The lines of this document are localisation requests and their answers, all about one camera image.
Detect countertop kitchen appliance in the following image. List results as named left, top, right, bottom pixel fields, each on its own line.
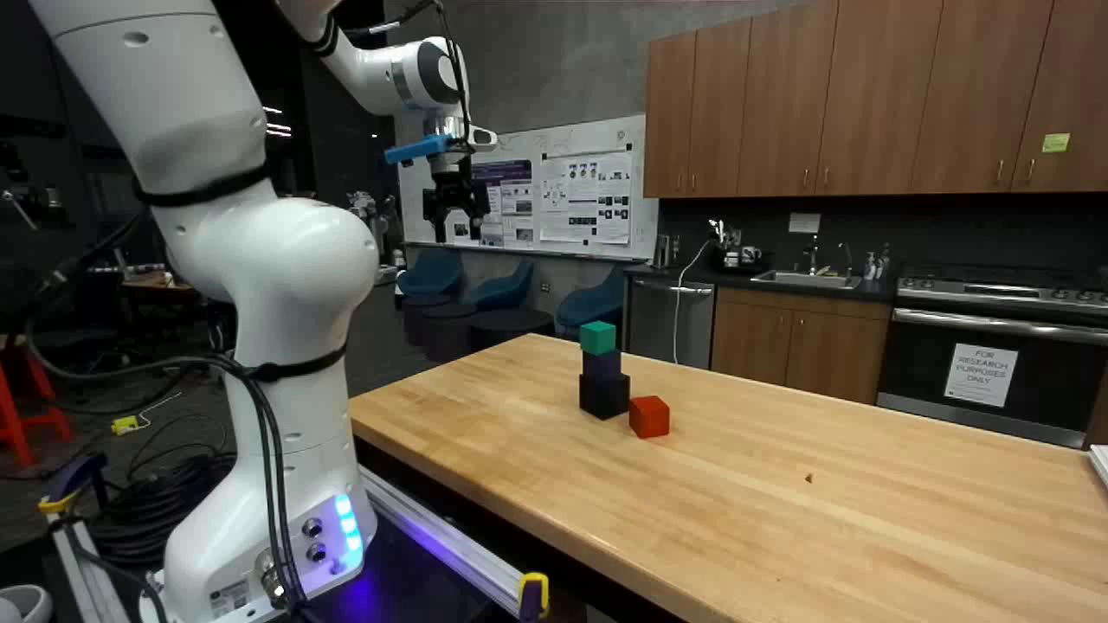
left=706, top=219, right=774, bottom=277

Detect yellow blue clamp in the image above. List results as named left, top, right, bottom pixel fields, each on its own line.
left=517, top=569, right=552, bottom=623

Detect blue wrist camera bracket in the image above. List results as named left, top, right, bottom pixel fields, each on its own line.
left=379, top=130, right=453, bottom=166

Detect white power cable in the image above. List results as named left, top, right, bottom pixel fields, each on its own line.
left=672, top=234, right=720, bottom=292

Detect black block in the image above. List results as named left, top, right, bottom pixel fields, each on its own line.
left=573, top=369, right=634, bottom=421

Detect yellow floor tool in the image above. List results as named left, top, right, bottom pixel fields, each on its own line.
left=107, top=410, right=152, bottom=440

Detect blue chair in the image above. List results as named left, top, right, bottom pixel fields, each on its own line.
left=467, top=255, right=540, bottom=315
left=550, top=265, right=630, bottom=340
left=399, top=247, right=467, bottom=309

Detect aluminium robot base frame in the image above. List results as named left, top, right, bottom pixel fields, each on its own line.
left=43, top=464, right=550, bottom=623

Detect stainless steel oven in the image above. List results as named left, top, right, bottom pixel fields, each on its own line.
left=877, top=275, right=1108, bottom=449

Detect long wooden wall cabinets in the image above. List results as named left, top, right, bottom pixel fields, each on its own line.
left=640, top=0, right=1108, bottom=201

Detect steel kitchen sink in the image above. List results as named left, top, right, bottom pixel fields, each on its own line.
left=749, top=265, right=863, bottom=295

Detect wooden base cabinet with sink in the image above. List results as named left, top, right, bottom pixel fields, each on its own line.
left=708, top=283, right=892, bottom=405

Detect white poster board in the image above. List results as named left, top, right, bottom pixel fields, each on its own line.
left=395, top=110, right=661, bottom=264

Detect black cable coil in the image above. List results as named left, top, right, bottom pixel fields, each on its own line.
left=88, top=442, right=235, bottom=569

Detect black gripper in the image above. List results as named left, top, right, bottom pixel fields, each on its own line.
left=417, top=166, right=490, bottom=247

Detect white paper sign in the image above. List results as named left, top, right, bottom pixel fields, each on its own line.
left=943, top=340, right=1020, bottom=411

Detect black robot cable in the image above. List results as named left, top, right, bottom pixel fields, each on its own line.
left=11, top=331, right=308, bottom=616

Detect red legged stool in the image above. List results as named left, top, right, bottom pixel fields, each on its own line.
left=0, top=340, right=71, bottom=471

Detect red block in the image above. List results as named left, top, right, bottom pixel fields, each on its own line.
left=626, top=396, right=672, bottom=442

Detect stainless steel dishwasher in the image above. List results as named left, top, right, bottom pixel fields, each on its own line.
left=626, top=275, right=720, bottom=369

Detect grey rounded floor object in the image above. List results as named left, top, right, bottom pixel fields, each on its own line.
left=0, top=580, right=55, bottom=623

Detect narrow wooden base cabinet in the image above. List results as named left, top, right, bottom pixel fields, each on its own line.
left=1082, top=363, right=1108, bottom=448

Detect green block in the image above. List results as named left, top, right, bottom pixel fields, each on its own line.
left=577, top=318, right=618, bottom=355

